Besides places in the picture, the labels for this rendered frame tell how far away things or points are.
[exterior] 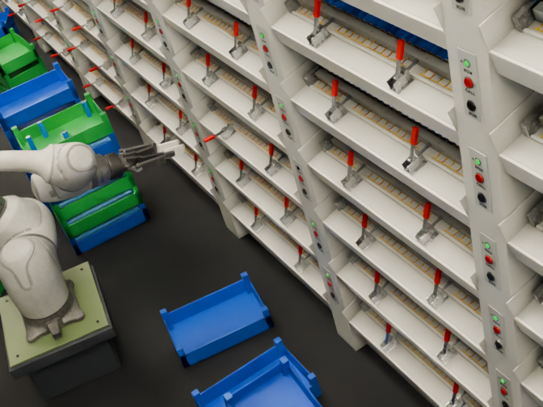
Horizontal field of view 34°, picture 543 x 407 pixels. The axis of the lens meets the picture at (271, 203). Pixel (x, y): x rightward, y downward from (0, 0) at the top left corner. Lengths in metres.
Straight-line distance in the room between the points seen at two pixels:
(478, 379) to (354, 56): 0.79
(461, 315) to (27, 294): 1.27
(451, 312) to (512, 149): 0.61
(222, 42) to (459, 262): 0.92
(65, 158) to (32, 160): 0.10
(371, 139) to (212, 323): 1.16
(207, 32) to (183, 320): 0.96
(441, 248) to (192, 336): 1.18
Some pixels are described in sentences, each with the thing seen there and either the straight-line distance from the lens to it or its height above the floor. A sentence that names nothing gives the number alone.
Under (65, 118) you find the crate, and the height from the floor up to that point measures 0.42.
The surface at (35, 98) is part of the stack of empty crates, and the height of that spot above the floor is 0.40.
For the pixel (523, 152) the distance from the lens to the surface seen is 1.42.
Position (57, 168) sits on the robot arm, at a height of 0.77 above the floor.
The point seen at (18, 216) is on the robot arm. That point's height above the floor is 0.49.
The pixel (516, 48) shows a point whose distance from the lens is 1.31.
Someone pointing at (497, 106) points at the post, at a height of 1.16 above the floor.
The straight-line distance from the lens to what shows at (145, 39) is 2.91.
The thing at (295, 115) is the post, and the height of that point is 0.83.
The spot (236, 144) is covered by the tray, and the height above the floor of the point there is 0.51.
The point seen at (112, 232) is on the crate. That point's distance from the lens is 3.29.
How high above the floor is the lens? 1.94
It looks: 37 degrees down
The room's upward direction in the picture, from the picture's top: 17 degrees counter-clockwise
